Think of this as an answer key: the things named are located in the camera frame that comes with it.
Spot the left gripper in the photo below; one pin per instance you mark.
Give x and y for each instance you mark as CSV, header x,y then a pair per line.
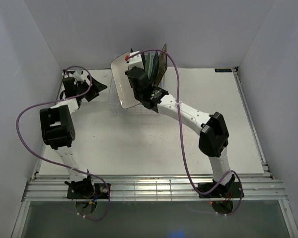
x,y
95,88

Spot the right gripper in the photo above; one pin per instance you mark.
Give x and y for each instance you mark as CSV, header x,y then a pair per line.
x,y
129,68

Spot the teal square plate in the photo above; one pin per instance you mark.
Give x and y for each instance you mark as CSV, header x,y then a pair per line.
x,y
155,66

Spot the cream square flower plate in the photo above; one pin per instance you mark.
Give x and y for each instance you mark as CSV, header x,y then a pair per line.
x,y
162,65

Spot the mint green round flower plate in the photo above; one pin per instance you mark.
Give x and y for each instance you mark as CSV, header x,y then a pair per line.
x,y
149,63

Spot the white rectangular plate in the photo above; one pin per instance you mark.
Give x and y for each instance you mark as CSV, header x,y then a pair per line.
x,y
124,90

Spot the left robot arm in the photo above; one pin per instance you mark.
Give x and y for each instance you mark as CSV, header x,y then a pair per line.
x,y
58,131

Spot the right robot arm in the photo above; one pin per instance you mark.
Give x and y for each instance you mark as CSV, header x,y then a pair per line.
x,y
211,129

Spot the dark label sticker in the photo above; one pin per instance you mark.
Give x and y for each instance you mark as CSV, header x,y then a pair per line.
x,y
223,70

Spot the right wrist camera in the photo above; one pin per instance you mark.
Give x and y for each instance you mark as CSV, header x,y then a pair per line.
x,y
134,59

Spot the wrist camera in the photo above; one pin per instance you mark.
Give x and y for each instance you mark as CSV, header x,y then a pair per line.
x,y
134,59
76,74

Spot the white wire dish rack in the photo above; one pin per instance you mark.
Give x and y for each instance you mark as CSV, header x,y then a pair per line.
x,y
129,111

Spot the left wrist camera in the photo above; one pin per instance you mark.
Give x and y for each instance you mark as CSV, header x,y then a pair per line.
x,y
76,74

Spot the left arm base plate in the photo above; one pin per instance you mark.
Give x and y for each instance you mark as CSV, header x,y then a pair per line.
x,y
88,191

